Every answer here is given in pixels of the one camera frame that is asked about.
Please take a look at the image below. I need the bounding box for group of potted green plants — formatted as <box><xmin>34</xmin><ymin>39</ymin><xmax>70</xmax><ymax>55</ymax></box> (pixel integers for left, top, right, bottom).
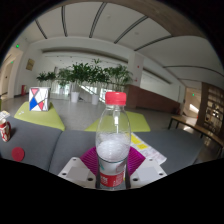
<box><xmin>35</xmin><ymin>59</ymin><xmax>134</xmax><ymax>105</ymax></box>

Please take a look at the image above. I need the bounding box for lime green table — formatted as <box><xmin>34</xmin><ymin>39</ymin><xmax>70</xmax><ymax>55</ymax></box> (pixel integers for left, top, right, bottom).
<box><xmin>13</xmin><ymin>101</ymin><xmax>66</xmax><ymax>132</ymax></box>
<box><xmin>84</xmin><ymin>110</ymin><xmax>151</xmax><ymax>133</ymax></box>

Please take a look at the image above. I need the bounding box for white cube with coloured triangles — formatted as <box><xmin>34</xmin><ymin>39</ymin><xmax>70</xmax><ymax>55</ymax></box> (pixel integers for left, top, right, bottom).
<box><xmin>28</xmin><ymin>87</ymin><xmax>51</xmax><ymax>112</ymax></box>

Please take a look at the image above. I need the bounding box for clear red-capped water bottle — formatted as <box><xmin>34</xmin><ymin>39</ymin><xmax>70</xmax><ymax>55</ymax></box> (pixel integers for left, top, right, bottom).
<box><xmin>95</xmin><ymin>91</ymin><xmax>132</xmax><ymax>191</ymax></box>

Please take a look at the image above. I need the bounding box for flat round red coaster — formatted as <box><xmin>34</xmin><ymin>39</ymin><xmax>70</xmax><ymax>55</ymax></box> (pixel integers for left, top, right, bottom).
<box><xmin>11</xmin><ymin>146</ymin><xmax>26</xmax><ymax>163</ymax></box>

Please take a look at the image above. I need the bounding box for red and white paper cup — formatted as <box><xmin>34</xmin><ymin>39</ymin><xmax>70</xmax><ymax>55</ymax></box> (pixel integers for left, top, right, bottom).
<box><xmin>0</xmin><ymin>118</ymin><xmax>12</xmax><ymax>143</ymax></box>

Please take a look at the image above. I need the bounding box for wooden bench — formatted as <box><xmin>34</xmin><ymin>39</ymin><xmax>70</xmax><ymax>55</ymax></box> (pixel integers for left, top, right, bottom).
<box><xmin>167</xmin><ymin>114</ymin><xmax>224</xmax><ymax>158</ymax></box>

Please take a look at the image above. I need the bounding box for white and yellow leaflet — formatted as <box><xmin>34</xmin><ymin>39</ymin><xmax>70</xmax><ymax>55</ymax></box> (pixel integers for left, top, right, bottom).
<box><xmin>129</xmin><ymin>132</ymin><xmax>168</xmax><ymax>165</ymax></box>

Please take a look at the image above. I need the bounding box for wooden shelf unit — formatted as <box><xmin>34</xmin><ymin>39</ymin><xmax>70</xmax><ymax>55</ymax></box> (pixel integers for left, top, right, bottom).
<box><xmin>196</xmin><ymin>82</ymin><xmax>224</xmax><ymax>141</ymax></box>

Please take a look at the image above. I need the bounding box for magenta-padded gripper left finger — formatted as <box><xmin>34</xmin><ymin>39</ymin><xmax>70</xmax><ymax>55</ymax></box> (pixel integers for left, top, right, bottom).
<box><xmin>57</xmin><ymin>146</ymin><xmax>101</xmax><ymax>190</ymax></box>

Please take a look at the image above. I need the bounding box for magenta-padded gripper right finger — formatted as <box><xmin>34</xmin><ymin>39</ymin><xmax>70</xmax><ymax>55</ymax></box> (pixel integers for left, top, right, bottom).
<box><xmin>125</xmin><ymin>146</ymin><xmax>168</xmax><ymax>190</ymax></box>

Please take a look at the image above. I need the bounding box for framed wall picture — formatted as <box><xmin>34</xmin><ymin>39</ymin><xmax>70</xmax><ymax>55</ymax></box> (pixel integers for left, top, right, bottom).
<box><xmin>25</xmin><ymin>58</ymin><xmax>35</xmax><ymax>71</ymax></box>

